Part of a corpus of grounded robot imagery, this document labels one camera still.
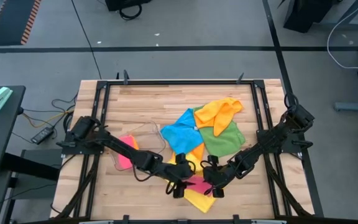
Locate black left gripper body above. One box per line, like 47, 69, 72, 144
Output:
162, 152, 196, 199

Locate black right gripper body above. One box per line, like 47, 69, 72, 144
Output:
203, 154, 239, 199

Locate yellow microfiber towel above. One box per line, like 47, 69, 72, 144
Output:
167, 151, 217, 214

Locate green microfiber towel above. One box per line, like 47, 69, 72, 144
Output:
194, 105, 247, 158

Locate blue microfiber towel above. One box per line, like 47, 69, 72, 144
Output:
160, 108, 204, 156

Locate clear plastic bin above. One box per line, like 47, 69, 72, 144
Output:
110, 119, 167, 172

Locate black power adapter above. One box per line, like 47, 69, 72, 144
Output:
30, 126, 55, 145

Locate grey desk foot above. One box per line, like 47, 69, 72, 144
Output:
334, 101, 358, 113

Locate black equipment box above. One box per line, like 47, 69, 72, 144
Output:
105, 0, 152, 12

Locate black cabinet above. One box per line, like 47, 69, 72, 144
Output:
283, 0, 334, 34

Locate black orange-edged floor mat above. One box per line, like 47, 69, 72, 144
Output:
0, 0, 42, 47

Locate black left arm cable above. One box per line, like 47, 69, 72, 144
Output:
131, 160, 180, 196

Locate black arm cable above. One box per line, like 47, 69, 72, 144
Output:
200, 92, 300, 197
131, 160, 180, 196

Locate black aluminium table frame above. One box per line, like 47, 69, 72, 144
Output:
50, 79, 324, 224

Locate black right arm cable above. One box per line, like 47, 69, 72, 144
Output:
200, 92, 300, 197

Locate black cable bundle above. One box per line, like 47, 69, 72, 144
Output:
11, 93, 78, 144

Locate yellow cable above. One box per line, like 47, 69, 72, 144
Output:
22, 108, 74, 129

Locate thin black floor cable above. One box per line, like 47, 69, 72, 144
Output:
70, 0, 103, 80

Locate coiled black cable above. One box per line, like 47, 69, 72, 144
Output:
118, 3, 143, 21

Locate white floor cable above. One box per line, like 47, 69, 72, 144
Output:
326, 0, 358, 70

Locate grey desk frame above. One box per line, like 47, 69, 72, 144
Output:
317, 0, 358, 30

